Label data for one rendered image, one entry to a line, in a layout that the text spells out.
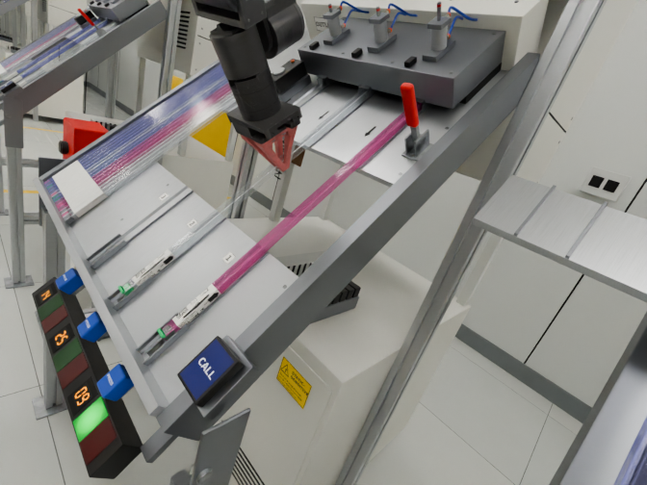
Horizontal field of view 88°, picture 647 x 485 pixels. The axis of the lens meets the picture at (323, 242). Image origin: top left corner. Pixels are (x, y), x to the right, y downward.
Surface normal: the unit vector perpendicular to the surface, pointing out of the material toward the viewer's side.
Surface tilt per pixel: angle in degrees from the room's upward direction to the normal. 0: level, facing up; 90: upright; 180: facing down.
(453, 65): 44
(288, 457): 90
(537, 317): 90
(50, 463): 0
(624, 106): 90
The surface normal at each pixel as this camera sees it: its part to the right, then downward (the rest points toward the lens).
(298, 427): -0.68, 0.07
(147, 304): -0.26, -0.59
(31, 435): 0.29, -0.89
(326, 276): 0.68, 0.45
